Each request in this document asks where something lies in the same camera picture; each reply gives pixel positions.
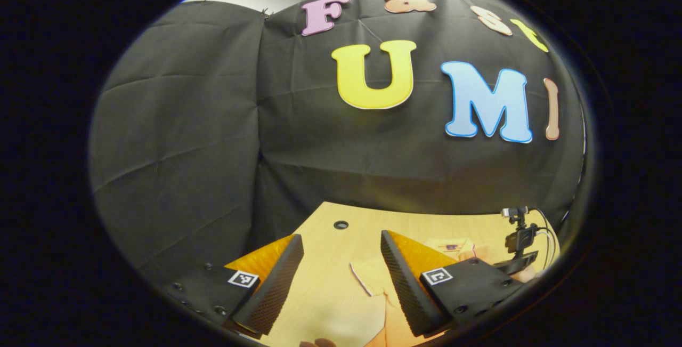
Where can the black backdrop cloth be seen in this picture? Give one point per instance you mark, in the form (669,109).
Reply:
(202,123)

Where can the orange T-shirt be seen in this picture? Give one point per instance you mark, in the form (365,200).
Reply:
(373,277)

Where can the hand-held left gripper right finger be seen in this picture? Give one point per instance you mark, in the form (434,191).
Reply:
(405,283)

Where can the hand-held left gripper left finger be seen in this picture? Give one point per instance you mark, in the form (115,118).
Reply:
(277,283)

